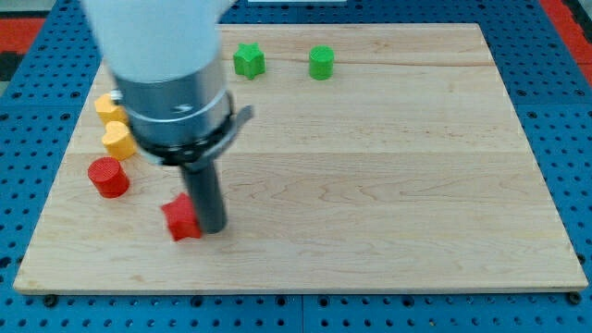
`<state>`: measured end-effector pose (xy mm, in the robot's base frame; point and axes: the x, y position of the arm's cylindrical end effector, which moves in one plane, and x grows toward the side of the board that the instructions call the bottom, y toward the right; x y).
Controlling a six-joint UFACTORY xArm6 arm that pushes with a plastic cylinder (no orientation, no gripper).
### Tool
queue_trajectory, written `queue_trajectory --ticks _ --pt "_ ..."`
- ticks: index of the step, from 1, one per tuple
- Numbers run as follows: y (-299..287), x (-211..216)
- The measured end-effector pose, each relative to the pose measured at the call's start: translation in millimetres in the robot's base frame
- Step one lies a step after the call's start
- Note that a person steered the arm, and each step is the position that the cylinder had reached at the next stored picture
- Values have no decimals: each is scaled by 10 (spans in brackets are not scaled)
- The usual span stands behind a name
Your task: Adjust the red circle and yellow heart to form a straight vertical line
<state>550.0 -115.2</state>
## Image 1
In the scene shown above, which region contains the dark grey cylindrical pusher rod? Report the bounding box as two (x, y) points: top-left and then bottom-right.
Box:
(181, 163), (228, 234)

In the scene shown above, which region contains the red star block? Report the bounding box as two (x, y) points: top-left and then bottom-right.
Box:
(160, 193), (202, 241)

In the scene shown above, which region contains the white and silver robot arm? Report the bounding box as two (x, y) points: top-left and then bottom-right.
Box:
(81, 0), (253, 234)

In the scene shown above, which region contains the yellow block behind arm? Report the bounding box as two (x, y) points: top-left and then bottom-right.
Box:
(94, 93), (129, 125)

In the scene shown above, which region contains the yellow heart block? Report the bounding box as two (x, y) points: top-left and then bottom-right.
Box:
(101, 121), (136, 161)

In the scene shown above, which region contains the red cylinder block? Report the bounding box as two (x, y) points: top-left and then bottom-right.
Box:
(87, 157), (130, 199)

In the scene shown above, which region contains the green star block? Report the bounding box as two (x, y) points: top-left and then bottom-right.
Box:
(233, 43), (266, 80)

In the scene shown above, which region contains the green cylinder block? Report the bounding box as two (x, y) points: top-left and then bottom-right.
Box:
(309, 44), (335, 80)

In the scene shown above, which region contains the light wooden board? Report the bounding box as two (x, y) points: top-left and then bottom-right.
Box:
(14, 24), (588, 295)

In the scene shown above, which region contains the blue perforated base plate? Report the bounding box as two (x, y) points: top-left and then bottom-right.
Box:
(1, 1), (591, 332)

